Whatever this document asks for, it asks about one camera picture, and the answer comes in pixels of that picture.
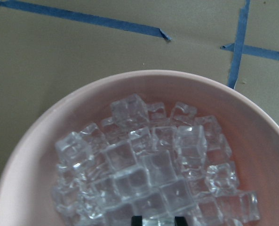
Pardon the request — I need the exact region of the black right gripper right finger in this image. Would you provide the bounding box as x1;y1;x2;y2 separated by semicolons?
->
174;216;188;226

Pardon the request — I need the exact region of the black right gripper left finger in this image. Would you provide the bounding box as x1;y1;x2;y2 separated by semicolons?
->
131;216;143;226

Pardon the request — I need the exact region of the pile of clear ice cubes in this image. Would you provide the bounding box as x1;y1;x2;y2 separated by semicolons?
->
51;94;260;226

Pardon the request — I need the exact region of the pink bowl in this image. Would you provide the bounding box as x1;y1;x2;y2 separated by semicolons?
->
0;70;279;226

